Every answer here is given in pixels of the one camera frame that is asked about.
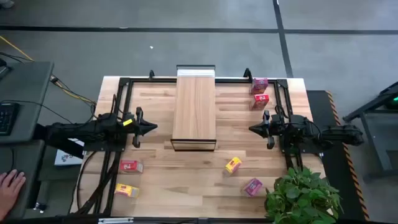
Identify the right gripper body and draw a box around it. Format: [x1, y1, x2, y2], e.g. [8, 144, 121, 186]
[263, 110, 292, 150]

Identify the yellow cable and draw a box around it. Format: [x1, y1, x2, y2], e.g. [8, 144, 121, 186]
[0, 35, 97, 105]

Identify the black desk device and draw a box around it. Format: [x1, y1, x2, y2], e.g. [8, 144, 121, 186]
[0, 58, 13, 80]

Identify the white paper booklet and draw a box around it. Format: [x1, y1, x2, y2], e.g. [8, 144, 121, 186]
[54, 138, 85, 167]

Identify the wooden shelf with black frame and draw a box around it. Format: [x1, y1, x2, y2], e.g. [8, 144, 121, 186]
[170, 64, 218, 152]

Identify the green leafy potted plant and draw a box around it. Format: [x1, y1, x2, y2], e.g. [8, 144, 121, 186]
[264, 166, 345, 224]

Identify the black aluminium table frame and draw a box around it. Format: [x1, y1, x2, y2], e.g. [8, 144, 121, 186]
[70, 76, 304, 217]

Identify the dark grey neighbouring stand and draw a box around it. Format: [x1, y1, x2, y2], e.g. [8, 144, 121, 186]
[343, 81, 398, 183]

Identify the black desk support beam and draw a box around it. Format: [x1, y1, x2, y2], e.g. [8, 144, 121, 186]
[33, 123, 85, 159]

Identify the silver metal bracket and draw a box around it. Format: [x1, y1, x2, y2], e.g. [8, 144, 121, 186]
[98, 217, 134, 224]

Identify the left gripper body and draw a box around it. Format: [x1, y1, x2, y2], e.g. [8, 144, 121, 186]
[123, 106, 144, 149]

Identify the red cereal box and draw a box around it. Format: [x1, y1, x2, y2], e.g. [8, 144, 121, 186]
[119, 159, 144, 174]
[250, 93, 271, 111]

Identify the person's hand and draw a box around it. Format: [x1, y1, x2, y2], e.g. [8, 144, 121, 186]
[0, 169, 27, 220]

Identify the black hazard-striped floor mat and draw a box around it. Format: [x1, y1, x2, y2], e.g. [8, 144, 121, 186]
[306, 89, 371, 222]

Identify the black keyboard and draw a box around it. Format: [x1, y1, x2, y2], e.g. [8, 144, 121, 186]
[0, 102, 20, 136]

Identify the yellow cereal box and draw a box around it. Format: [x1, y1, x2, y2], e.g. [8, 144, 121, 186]
[221, 156, 243, 178]
[114, 182, 140, 199]

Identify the black keyboard cable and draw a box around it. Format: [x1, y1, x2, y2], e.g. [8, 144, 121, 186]
[0, 99, 75, 125]

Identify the pink cereal box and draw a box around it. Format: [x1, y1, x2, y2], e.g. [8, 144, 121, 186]
[241, 177, 264, 198]
[250, 77, 269, 95]

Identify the grey desk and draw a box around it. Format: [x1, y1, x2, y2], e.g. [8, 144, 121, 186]
[0, 139, 46, 219]
[0, 61, 55, 144]

